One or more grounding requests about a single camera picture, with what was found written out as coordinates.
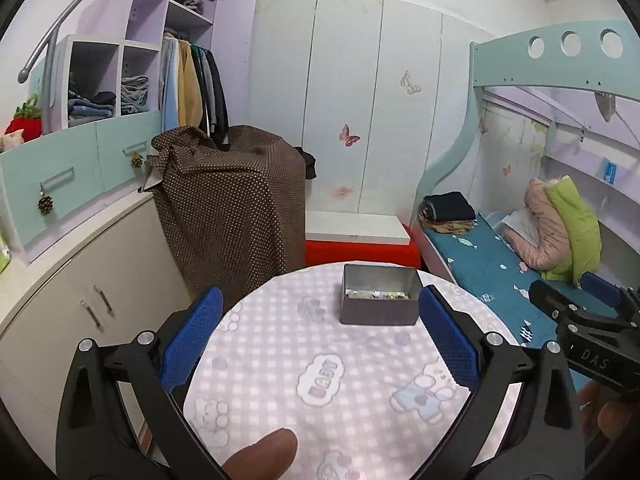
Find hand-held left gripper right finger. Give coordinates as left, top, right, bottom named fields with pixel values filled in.
left=410, top=284, right=587, bottom=480

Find pink checked printed blanket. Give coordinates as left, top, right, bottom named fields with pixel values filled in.
left=182, top=260, right=521, bottom=480

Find hanging light blue shirt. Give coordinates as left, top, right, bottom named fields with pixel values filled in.
left=160, top=35, right=181, bottom=133

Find person's left hand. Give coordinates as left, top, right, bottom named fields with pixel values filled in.
left=222, top=429, right=299, bottom=480

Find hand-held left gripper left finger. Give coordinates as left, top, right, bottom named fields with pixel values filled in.
left=56, top=286, right=231, bottom=480

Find teal printed bed mattress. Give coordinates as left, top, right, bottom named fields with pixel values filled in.
left=422, top=210, right=608, bottom=356

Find red stool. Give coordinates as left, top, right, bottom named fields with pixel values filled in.
left=305, top=225, right=421, bottom=270

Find hanging dark clothes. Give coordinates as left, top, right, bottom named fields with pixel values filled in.
left=192, top=45, right=230, bottom=148

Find white pillow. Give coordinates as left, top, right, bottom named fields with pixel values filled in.
left=492, top=210, right=531, bottom=251

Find folded dark clothes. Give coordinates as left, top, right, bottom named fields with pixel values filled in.
left=422, top=191, right=477, bottom=222

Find mint drawer unit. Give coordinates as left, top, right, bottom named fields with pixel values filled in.
left=0, top=110, right=163, bottom=261

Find beige cabinet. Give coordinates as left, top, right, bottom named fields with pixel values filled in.
left=0, top=195, right=196, bottom=461

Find mint bunk bed frame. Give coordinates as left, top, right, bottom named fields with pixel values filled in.
left=415, top=20, right=640, bottom=281

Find white wardrobe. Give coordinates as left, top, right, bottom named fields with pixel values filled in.
left=247, top=0, right=496, bottom=216

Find person's right hand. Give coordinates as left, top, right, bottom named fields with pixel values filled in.
left=575, top=379, right=640, bottom=456

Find brown dotted cloth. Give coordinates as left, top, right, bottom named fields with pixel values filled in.
left=145, top=125, right=307, bottom=311

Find lilac shelf unit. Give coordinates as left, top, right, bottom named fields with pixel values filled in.
left=50, top=0, right=223, bottom=128

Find hanging tan jacket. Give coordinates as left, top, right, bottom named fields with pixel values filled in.
left=177, top=40, right=203, bottom=131

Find folded tan cloth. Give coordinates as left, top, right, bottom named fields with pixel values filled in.
left=419, top=212, right=476, bottom=235

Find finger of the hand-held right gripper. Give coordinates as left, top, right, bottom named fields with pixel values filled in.
left=580, top=272, right=640, bottom=313
left=529, top=280, right=621, bottom=328

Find grey metal rail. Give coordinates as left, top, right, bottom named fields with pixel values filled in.
left=17, top=0, right=138, bottom=85

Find black garment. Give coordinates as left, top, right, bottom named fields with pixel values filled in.
left=295, top=146, right=317, bottom=181

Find grey metal box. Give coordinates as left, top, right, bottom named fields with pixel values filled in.
left=340, top=263, right=421, bottom=327

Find pink padded jacket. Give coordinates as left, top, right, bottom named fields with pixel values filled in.
left=502, top=176, right=571, bottom=272

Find beige hanging cloth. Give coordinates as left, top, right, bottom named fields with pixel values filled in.
left=595, top=94, right=617, bottom=123

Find red strawberry plush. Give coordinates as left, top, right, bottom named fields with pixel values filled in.
left=5, top=94, right=43, bottom=147

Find pink plush toy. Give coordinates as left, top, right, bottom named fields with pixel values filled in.
left=0, top=127, right=26, bottom=153

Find folded blue clothes stack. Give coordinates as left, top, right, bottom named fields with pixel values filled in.
left=67, top=91, right=117, bottom=128

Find green padded jacket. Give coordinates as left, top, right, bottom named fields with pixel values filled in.
left=540, top=176, right=602, bottom=283

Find white board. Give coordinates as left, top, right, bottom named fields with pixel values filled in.
left=305, top=211, right=412, bottom=243

